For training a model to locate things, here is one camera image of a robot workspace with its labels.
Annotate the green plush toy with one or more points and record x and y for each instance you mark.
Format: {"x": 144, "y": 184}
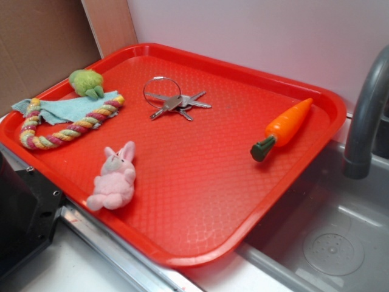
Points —
{"x": 87, "y": 83}

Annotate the light wooden board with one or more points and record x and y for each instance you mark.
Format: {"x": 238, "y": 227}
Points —
{"x": 111, "y": 24}

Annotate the silver keys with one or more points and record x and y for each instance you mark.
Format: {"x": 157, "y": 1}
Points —
{"x": 177, "y": 103}

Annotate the orange plastic toy carrot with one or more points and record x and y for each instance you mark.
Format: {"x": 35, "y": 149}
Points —
{"x": 282, "y": 129}

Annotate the red plastic tray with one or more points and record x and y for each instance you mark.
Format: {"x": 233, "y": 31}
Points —
{"x": 198, "y": 190}

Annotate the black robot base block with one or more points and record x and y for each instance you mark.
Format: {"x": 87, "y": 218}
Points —
{"x": 30, "y": 206}

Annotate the light blue cloth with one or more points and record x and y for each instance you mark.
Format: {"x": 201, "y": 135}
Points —
{"x": 71, "y": 110}

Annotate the grey toy sink basin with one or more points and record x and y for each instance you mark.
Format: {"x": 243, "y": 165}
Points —
{"x": 327, "y": 232}

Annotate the pink plush bunny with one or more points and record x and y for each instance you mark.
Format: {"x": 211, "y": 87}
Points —
{"x": 114, "y": 187}

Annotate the brown cardboard panel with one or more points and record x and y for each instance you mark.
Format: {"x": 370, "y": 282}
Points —
{"x": 42, "y": 42}

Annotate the multicolour rope toy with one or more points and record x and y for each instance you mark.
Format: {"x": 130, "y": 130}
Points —
{"x": 94, "y": 119}

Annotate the grey sink faucet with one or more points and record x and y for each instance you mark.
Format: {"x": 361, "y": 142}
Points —
{"x": 368, "y": 132}

